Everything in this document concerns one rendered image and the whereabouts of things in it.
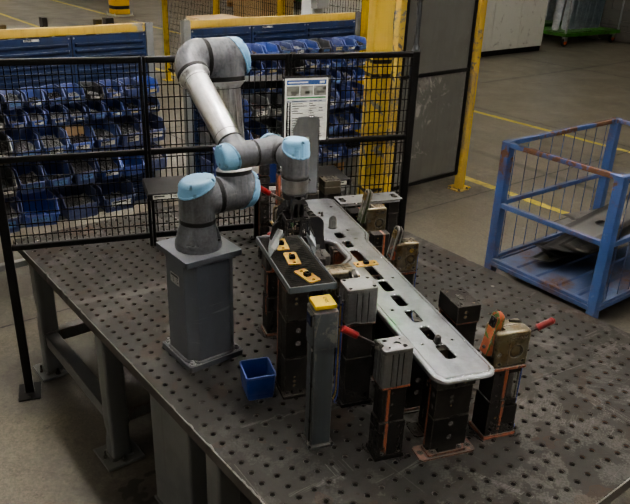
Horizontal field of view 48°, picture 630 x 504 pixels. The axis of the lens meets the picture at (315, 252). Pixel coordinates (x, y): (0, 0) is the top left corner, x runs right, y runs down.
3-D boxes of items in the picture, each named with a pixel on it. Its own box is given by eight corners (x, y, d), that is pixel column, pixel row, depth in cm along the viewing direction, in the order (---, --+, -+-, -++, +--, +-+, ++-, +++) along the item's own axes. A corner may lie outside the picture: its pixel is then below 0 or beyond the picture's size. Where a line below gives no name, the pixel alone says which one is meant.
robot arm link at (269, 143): (244, 134, 201) (264, 144, 193) (278, 129, 207) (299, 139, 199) (245, 161, 204) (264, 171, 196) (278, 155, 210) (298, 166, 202)
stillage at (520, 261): (589, 242, 527) (615, 116, 488) (695, 283, 470) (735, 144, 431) (481, 282, 460) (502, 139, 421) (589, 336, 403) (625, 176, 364)
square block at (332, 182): (337, 255, 323) (341, 180, 309) (321, 257, 321) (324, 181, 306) (331, 248, 330) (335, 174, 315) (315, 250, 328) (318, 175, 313)
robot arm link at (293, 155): (299, 133, 198) (316, 140, 192) (298, 170, 203) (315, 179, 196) (275, 136, 194) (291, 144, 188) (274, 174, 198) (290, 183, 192)
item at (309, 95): (328, 141, 333) (330, 74, 320) (281, 144, 326) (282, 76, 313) (326, 140, 335) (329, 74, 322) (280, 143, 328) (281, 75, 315)
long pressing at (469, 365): (508, 374, 189) (509, 369, 188) (433, 387, 182) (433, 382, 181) (332, 199, 307) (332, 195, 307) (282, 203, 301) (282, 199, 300)
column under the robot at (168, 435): (192, 547, 257) (185, 396, 229) (154, 497, 278) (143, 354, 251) (262, 510, 274) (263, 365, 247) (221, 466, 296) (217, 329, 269)
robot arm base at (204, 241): (189, 259, 221) (188, 229, 217) (166, 242, 232) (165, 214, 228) (230, 248, 230) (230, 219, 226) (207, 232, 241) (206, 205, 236)
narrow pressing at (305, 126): (317, 193, 310) (320, 116, 296) (292, 195, 307) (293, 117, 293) (316, 192, 311) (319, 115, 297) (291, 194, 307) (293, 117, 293)
